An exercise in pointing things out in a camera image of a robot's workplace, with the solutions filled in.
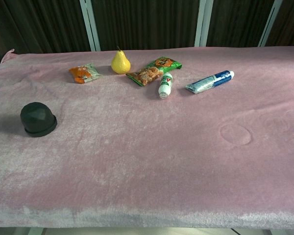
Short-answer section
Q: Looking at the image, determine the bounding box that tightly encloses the black round bowl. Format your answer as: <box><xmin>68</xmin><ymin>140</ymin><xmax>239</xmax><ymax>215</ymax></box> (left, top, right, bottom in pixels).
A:
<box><xmin>20</xmin><ymin>101</ymin><xmax>57</xmax><ymax>134</ymax></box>

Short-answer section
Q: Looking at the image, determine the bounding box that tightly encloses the green snack packet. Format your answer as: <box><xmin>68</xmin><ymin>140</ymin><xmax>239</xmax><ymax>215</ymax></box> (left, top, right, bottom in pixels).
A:
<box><xmin>125</xmin><ymin>56</ymin><xmax>183</xmax><ymax>87</ymax></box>

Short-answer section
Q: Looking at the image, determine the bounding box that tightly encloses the white frame post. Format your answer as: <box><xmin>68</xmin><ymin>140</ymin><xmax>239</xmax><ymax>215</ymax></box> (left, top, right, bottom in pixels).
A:
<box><xmin>79</xmin><ymin>0</ymin><xmax>101</xmax><ymax>52</ymax></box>
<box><xmin>194</xmin><ymin>0</ymin><xmax>214</xmax><ymax>47</ymax></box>
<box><xmin>257</xmin><ymin>0</ymin><xmax>284</xmax><ymax>47</ymax></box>

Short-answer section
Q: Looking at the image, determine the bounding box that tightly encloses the blue white toothpaste tube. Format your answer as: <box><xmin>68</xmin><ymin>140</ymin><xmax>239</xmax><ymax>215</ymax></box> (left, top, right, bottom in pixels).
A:
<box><xmin>185</xmin><ymin>70</ymin><xmax>235</xmax><ymax>95</ymax></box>

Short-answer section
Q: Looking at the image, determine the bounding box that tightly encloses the orange snack packet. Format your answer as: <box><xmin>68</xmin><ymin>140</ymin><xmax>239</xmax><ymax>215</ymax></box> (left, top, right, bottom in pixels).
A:
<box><xmin>68</xmin><ymin>62</ymin><xmax>103</xmax><ymax>85</ymax></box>

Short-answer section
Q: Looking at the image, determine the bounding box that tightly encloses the pink plush blanket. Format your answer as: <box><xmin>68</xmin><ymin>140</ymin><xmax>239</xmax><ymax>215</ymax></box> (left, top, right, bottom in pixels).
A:
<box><xmin>0</xmin><ymin>46</ymin><xmax>294</xmax><ymax>230</ymax></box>

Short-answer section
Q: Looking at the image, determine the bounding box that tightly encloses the yellow pear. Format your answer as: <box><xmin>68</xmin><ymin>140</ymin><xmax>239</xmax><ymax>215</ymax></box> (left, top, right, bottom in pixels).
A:
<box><xmin>110</xmin><ymin>46</ymin><xmax>132</xmax><ymax>75</ymax></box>

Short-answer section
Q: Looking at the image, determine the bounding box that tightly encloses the small white green bottle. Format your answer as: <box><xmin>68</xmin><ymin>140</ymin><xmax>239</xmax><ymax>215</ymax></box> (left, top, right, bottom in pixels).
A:
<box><xmin>158</xmin><ymin>72</ymin><xmax>174</xmax><ymax>99</ymax></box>

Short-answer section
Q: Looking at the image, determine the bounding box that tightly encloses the black round puck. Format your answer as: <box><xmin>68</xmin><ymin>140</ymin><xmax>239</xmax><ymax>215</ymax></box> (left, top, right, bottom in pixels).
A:
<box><xmin>24</xmin><ymin>115</ymin><xmax>58</xmax><ymax>138</ymax></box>

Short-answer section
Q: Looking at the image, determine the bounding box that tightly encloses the dark brown curtain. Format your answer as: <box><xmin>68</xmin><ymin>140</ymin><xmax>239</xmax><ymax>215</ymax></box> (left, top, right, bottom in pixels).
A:
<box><xmin>0</xmin><ymin>0</ymin><xmax>294</xmax><ymax>69</ymax></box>

